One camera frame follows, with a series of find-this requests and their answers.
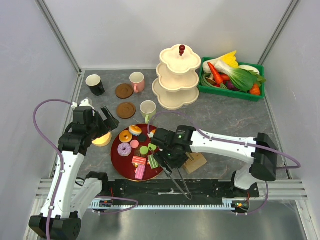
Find blue white orange donut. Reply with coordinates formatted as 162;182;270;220
128;125;142;136

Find purple sprinkled donut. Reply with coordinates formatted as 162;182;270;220
117;142;132;157

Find metal serving tongs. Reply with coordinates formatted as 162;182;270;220
153;151;192;200

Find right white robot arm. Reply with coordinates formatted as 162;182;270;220
150;125;278;197

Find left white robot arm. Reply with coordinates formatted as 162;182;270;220
28;98;119;240

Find brown wooden coaster near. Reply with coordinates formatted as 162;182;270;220
116;102;136;119

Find brown wooden coaster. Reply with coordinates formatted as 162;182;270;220
116;102;136;119
115;83;134;99

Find green sandwich cookie right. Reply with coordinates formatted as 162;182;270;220
147;143;157;151

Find green sandwich cookie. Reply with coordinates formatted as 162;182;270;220
147;143;157;151
139;146;149;155

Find green layered cake slice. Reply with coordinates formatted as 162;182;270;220
148;154;159;169

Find brown wooden coaster far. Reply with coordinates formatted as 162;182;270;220
115;83;134;99

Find wooden block with label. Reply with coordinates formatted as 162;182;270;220
183;153;207;174

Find green sandwich cookie left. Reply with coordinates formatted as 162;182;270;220
139;146;149;155

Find black mug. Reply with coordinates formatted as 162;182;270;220
85;74;105;96

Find pink sandwich cookie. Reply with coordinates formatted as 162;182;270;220
130;139;140;149

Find black sandwich cookie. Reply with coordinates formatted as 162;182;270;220
138;133;148;143

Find dark red round tray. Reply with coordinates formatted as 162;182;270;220
110;124;163;182

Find red layered cake slice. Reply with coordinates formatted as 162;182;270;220
131;156;147;166

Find light green mug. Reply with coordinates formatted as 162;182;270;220
140;100;157;124

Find pink layered cake slice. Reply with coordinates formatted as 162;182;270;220
135;165;146;180

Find pink mug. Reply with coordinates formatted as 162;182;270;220
129;72;145;93

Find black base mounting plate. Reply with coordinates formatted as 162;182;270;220
108;179;260;207

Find cream three-tier dessert stand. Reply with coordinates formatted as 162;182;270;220
152;44;202;111

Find toy purple eggplant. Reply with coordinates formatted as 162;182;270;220
226;81;240;92

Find green plastic vegetable crate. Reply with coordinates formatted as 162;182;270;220
197;56;265;102

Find toy bok choy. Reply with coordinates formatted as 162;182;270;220
214;60;267;92

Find small orange toy carrot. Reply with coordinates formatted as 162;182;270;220
249;83;261;96

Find toy yellow corn cabbage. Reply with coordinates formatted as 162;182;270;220
222;50;239;68

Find toy white radish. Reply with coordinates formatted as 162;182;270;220
239;64;260;75

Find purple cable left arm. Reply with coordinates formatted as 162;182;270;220
32;98;140;240

